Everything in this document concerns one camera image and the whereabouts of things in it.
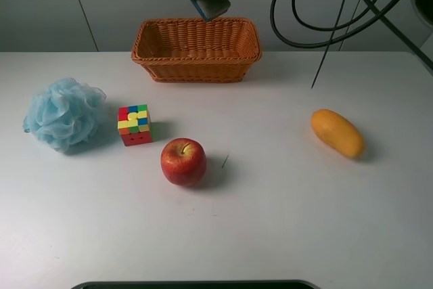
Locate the yellow orange mango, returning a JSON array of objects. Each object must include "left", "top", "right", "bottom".
[{"left": 311, "top": 109, "right": 365, "bottom": 159}]

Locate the orange wicker basket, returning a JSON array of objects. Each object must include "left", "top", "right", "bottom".
[{"left": 131, "top": 18, "right": 262, "bottom": 83}]

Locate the blue mesh bath loofah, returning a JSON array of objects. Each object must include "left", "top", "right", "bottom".
[{"left": 22, "top": 78, "right": 106, "bottom": 153}]

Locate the red apple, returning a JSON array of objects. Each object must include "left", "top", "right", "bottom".
[{"left": 160, "top": 138, "right": 206, "bottom": 187}]

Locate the multicoloured puzzle cube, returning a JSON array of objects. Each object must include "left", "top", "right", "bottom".
[{"left": 117, "top": 104, "right": 153, "bottom": 147}]

